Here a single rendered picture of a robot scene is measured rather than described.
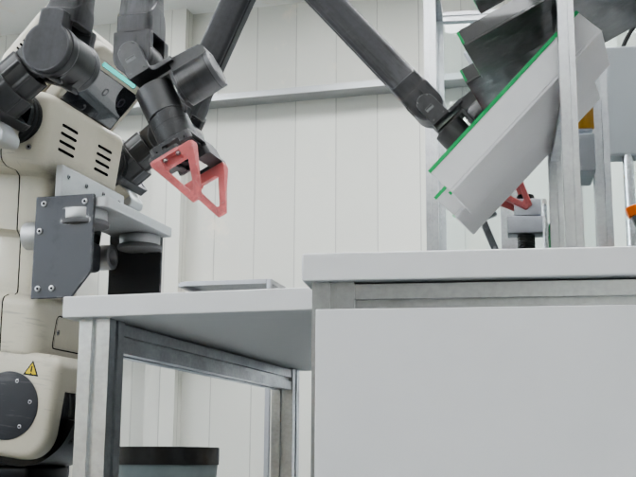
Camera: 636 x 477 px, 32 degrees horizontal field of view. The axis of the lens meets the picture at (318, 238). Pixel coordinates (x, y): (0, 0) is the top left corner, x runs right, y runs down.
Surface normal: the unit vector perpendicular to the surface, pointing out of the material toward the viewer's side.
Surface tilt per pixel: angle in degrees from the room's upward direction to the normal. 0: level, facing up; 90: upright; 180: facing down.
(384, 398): 90
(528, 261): 90
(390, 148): 90
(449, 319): 90
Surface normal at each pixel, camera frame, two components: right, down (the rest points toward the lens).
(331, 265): -0.15, -0.20
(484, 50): 0.40, 0.86
